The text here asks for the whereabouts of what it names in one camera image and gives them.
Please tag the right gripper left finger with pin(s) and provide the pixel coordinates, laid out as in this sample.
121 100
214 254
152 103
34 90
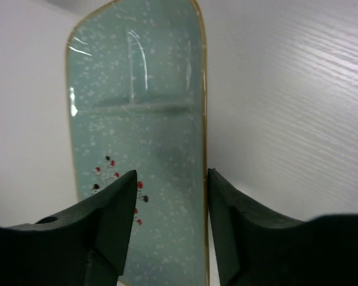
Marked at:
86 244

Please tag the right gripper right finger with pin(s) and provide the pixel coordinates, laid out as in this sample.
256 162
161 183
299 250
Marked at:
254 245

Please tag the light blue rectangular plate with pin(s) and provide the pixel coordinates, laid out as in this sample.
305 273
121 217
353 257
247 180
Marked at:
136 84

